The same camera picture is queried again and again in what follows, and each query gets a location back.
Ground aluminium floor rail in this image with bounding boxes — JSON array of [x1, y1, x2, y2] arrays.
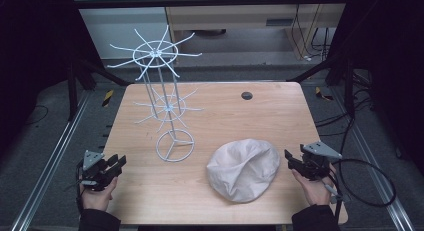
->
[[329, 86, 416, 231], [9, 90, 92, 231]]

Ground black cables under desk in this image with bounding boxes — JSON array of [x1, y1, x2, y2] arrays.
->
[[290, 3, 332, 61]]

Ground black metal frame leg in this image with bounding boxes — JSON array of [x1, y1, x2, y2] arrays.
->
[[65, 56, 132, 123], [288, 53, 357, 120]]

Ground black curtain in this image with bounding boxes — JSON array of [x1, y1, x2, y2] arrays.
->
[[333, 0, 424, 176], [0, 0, 103, 159]]

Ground black floor cables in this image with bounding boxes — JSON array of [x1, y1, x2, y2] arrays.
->
[[314, 70, 378, 155]]

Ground black looped gripper cable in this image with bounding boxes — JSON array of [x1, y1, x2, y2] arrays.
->
[[329, 158, 397, 208]]

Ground person's right hand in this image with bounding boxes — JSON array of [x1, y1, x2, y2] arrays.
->
[[291, 163, 338, 207]]

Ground white fabric hat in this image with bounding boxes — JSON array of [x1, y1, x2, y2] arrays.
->
[[206, 138, 281, 204]]

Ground yellow black striped tape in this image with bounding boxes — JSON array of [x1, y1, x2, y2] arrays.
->
[[101, 89, 115, 108], [314, 86, 334, 102]]

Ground person's left hand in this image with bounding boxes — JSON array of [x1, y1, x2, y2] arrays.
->
[[79, 176, 119, 213]]

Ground white cabinet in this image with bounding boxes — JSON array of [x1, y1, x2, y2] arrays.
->
[[69, 0, 168, 61]]

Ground white wire display rack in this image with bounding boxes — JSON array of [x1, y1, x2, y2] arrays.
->
[[106, 24, 205, 163]]

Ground black horizontal frame bar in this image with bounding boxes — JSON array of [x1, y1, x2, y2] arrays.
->
[[74, 0, 352, 10]]

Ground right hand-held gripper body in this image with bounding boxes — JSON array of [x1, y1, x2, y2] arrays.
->
[[293, 141, 343, 182]]

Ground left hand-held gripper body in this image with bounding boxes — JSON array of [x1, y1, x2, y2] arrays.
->
[[77, 150, 116, 192]]

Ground grey cable plug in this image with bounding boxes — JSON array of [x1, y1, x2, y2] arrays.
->
[[320, 180, 352, 205]]

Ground thin black floor cable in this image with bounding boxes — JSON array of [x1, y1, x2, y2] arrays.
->
[[24, 104, 50, 126]]

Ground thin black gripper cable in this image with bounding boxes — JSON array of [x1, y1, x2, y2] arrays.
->
[[63, 160, 85, 213]]

